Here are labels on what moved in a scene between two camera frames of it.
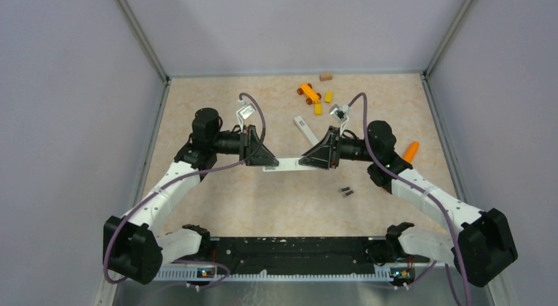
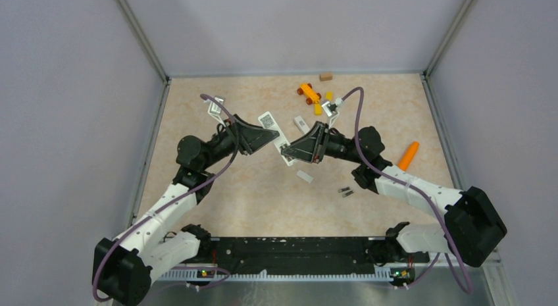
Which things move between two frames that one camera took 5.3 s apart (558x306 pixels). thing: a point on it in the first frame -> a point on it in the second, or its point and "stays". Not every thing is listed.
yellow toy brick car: x=312 y=97 stays
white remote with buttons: x=308 y=133 stays
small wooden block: x=326 y=76 stays
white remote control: x=287 y=164 -> x=268 y=122
